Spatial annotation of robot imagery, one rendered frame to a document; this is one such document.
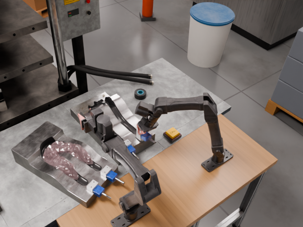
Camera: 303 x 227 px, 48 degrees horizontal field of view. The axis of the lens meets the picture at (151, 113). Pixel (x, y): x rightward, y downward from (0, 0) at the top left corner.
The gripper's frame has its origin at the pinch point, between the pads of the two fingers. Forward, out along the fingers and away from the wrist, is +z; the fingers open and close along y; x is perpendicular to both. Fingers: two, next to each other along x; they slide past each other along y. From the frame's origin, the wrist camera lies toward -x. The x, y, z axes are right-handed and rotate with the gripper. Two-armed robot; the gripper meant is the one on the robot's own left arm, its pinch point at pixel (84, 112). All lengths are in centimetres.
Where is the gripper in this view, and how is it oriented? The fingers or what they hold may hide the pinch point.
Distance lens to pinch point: 162.7
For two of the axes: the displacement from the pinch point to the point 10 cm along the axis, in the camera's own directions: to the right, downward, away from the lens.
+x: -0.4, 7.3, 6.8
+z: -6.0, -5.6, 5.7
